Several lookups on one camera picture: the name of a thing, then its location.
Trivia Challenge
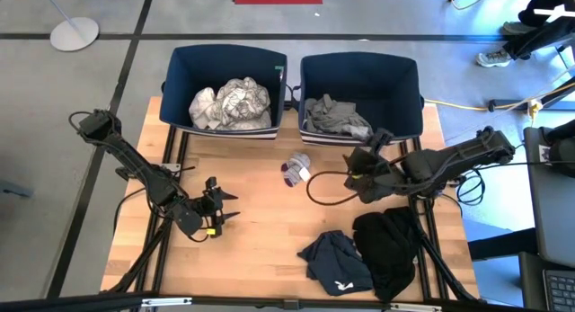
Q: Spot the black garment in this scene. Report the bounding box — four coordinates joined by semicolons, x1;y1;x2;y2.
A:
352;206;422;303

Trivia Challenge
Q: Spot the white power plug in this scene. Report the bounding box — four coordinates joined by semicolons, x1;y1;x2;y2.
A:
526;99;544;123

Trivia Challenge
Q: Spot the black floor cable cover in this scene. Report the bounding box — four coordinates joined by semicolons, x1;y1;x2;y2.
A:
487;87;575;111

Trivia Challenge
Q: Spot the navy white striped fabric basket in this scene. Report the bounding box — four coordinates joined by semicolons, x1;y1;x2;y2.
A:
159;43;288;141
297;51;425;147

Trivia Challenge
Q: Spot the navy blue garment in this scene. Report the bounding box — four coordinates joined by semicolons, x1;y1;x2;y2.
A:
296;229;375;298

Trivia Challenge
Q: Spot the light grey garment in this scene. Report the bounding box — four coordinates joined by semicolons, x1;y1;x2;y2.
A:
349;124;375;142

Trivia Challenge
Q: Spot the black device white sticker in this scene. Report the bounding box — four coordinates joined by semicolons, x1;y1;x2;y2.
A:
538;120;575;178

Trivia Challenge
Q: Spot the grey purple-toed sock pair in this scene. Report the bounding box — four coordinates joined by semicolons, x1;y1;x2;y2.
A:
280;152;312;188

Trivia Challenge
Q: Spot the black laptop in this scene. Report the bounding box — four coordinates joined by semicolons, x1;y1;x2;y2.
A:
541;267;575;312

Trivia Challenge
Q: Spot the white round-base stand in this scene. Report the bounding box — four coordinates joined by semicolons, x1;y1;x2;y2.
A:
39;0;101;53

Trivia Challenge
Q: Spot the grey desk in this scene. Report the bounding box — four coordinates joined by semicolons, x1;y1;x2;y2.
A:
522;126;575;269

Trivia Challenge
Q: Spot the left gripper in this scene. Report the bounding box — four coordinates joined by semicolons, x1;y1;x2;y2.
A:
172;176;242;239

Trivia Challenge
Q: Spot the yellow floor cable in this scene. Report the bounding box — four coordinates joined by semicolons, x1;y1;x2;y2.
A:
424;80;575;113

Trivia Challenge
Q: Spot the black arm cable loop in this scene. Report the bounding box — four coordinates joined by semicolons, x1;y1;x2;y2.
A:
306;169;360;207

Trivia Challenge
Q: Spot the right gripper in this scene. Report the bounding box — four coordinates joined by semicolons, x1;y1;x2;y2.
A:
342;127;408;204

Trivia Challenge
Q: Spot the black aluminium rig frame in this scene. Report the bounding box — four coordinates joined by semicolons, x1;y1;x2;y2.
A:
0;122;540;312

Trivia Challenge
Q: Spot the white leaf-patterned garment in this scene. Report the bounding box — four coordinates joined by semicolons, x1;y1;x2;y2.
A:
214;76;273;131

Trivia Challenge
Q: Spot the person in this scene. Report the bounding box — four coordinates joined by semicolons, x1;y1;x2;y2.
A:
475;0;575;69

